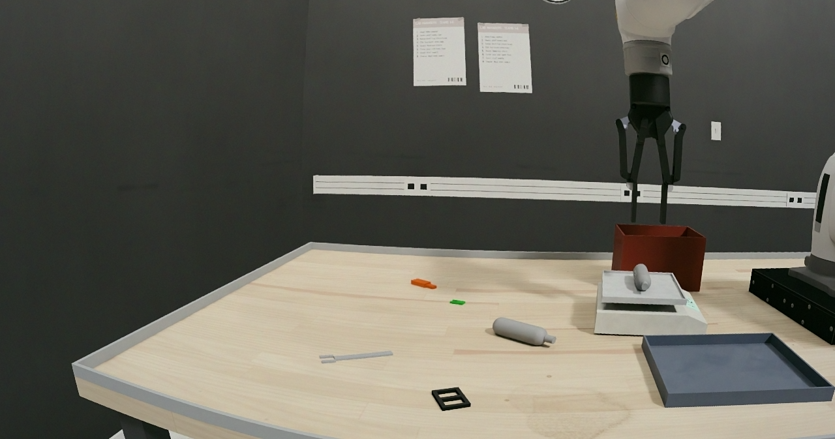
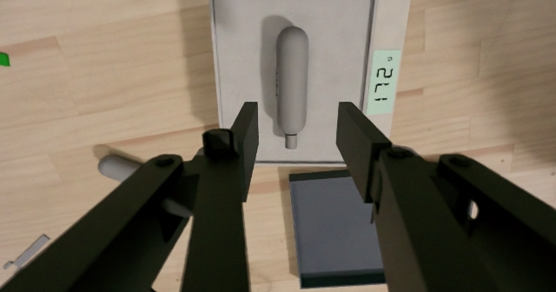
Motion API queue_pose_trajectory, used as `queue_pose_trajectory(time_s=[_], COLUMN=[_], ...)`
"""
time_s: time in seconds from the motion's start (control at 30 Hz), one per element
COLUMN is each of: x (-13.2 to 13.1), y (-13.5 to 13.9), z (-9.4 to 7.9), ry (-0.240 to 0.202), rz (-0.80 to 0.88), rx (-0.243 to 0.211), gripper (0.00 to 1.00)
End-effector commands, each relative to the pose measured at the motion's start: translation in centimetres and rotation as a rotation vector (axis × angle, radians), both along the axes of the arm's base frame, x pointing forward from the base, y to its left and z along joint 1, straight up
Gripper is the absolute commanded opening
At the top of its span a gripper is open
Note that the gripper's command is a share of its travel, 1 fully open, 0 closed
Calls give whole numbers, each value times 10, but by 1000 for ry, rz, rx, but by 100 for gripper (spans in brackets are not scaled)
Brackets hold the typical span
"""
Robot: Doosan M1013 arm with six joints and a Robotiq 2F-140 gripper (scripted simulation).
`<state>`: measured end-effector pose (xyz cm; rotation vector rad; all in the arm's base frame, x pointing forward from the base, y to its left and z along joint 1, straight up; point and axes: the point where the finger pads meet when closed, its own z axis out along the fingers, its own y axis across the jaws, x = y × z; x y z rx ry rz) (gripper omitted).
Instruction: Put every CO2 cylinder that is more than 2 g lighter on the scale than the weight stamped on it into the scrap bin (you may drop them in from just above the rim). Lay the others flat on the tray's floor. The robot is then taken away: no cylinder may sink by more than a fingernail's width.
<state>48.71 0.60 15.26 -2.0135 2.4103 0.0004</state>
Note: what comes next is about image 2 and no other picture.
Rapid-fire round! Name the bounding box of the grey co2 cylinder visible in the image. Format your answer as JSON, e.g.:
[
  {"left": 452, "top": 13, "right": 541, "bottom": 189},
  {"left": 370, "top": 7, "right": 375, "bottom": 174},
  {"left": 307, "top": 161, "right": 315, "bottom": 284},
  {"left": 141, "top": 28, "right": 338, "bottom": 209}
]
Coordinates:
[{"left": 97, "top": 155, "right": 141, "bottom": 183}]

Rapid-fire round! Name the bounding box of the grey metal gas cylinder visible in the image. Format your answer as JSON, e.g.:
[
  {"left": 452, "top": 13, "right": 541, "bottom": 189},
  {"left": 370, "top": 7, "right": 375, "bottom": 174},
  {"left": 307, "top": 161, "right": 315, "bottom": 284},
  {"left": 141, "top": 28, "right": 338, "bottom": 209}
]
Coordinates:
[{"left": 275, "top": 26, "right": 309, "bottom": 149}]

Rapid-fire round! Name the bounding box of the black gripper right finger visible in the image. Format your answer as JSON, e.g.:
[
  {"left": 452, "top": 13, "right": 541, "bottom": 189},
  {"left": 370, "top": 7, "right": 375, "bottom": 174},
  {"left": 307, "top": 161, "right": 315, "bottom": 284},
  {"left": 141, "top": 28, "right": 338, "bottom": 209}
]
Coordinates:
[{"left": 335, "top": 102, "right": 556, "bottom": 292}]

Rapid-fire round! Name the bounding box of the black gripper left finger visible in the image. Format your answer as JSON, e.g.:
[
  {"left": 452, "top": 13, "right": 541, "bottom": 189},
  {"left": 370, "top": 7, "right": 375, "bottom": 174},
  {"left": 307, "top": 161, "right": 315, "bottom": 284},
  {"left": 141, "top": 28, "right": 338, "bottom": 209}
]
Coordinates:
[{"left": 0, "top": 102, "right": 259, "bottom": 292}]

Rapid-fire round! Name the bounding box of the small green u-shaped clip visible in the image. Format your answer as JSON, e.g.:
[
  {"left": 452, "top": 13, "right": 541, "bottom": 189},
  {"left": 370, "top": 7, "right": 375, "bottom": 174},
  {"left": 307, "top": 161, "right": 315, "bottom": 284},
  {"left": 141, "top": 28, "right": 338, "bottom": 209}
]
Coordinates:
[{"left": 0, "top": 53, "right": 10, "bottom": 67}]

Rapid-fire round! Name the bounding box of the white digital scale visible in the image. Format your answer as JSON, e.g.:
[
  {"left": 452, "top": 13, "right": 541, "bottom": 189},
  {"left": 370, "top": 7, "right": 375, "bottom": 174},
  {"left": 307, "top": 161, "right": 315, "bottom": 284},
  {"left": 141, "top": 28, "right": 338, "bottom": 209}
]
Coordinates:
[{"left": 208, "top": 0, "right": 411, "bottom": 167}]

